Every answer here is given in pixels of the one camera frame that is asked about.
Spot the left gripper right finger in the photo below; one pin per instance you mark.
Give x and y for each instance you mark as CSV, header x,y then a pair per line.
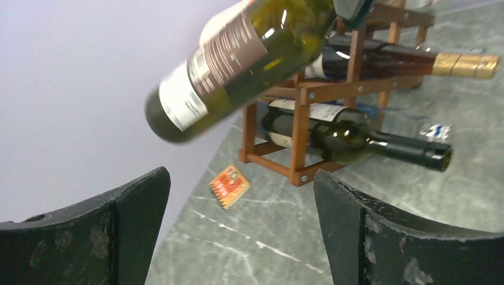
x,y
369,241

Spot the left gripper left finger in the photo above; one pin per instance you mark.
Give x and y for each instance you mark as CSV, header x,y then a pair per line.
x,y
105,239

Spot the dark green black-capped bottle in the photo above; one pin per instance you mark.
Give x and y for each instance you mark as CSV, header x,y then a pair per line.
x,y
346,135

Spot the olive green wine bottle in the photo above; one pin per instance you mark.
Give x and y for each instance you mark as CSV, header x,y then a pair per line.
x,y
263,45

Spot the clear blue-label bottle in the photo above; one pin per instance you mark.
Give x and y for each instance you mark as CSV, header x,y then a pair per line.
x,y
407,123

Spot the dark gold-capped wine bottle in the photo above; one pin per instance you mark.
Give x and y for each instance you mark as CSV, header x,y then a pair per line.
x,y
384,60

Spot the brown wooden wine rack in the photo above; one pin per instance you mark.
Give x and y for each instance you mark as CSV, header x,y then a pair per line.
x,y
392,18

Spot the small orange card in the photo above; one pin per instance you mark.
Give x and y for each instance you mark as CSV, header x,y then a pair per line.
x,y
228,186

